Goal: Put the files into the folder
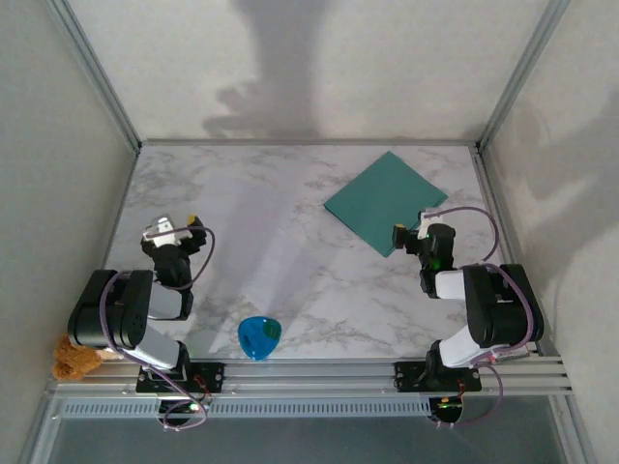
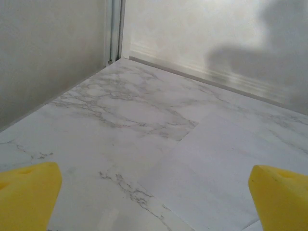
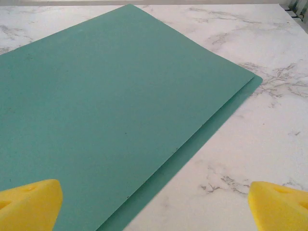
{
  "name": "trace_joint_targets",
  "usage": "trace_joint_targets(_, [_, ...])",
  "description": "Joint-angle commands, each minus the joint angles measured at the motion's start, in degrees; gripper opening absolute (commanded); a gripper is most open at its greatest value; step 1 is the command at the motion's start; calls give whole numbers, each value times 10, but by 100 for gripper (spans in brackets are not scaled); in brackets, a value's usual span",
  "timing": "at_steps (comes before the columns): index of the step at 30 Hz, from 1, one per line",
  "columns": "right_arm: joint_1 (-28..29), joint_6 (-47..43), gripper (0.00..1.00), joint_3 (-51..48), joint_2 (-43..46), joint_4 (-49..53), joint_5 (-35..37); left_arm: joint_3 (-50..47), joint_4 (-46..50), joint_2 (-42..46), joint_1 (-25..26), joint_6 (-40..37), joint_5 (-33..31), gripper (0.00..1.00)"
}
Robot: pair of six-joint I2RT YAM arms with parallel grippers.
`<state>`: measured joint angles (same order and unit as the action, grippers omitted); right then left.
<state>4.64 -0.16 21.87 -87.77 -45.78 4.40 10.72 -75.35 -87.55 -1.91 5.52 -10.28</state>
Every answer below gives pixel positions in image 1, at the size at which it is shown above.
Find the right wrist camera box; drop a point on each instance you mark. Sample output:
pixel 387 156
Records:
pixel 428 220

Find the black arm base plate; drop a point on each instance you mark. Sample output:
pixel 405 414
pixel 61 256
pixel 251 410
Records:
pixel 213 374
pixel 406 377

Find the green folder with clear cover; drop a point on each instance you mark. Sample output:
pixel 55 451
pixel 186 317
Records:
pixel 382 198

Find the brown teddy bear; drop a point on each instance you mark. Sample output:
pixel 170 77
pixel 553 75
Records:
pixel 72 362

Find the aluminium mounting rail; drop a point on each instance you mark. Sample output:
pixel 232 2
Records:
pixel 314 377

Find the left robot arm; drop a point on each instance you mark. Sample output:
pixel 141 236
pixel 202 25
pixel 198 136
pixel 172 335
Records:
pixel 121 314

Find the aluminium frame post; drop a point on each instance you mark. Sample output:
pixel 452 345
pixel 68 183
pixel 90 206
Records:
pixel 520 72
pixel 99 77

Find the white paper sheet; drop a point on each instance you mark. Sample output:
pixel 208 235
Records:
pixel 261 241

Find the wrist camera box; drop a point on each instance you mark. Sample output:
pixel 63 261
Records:
pixel 428 220
pixel 162 227

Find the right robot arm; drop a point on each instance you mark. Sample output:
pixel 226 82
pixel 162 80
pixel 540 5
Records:
pixel 498 309

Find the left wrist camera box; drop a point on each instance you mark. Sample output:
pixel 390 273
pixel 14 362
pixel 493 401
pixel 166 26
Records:
pixel 162 227

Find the aluminium frame rail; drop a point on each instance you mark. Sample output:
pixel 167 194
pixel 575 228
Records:
pixel 309 142
pixel 493 198

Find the blue translucent plastic case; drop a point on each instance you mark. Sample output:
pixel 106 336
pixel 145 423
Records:
pixel 258 338

